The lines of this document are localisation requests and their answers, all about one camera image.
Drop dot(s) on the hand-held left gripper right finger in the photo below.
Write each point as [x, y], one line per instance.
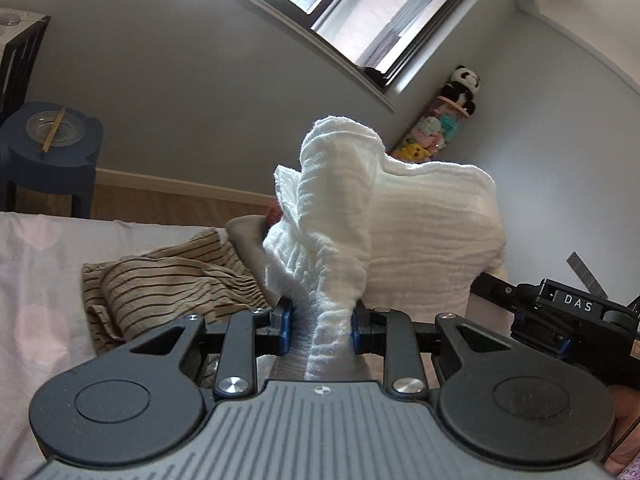
[355, 330]

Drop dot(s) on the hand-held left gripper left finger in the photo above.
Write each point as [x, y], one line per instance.
[286, 327]

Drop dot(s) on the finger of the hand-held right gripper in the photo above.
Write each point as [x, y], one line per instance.
[500, 289]

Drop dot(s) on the white crinkled cloth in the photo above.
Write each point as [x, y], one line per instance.
[425, 220]

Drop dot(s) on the person's right hand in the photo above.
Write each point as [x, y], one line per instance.
[627, 425]

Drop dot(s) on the grey tape strip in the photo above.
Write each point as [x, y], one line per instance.
[587, 275]

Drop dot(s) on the beige folded garment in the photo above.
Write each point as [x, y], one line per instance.
[245, 245]

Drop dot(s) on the red cloth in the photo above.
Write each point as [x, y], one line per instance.
[273, 212]

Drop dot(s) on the striped beige garment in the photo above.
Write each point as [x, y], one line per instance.
[165, 280]

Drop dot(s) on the column of plush toys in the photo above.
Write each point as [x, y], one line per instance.
[440, 125]

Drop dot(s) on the pink dotted bed sheet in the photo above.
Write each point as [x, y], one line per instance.
[40, 285]

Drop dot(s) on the window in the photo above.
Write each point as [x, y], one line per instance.
[380, 35]

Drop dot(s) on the blue stool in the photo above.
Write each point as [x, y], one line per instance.
[50, 175]

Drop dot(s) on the glass dish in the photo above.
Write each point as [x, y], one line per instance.
[70, 132]

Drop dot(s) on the wooden chopsticks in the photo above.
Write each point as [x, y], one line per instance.
[54, 129]

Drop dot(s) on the black white nightstand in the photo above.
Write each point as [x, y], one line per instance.
[20, 70]

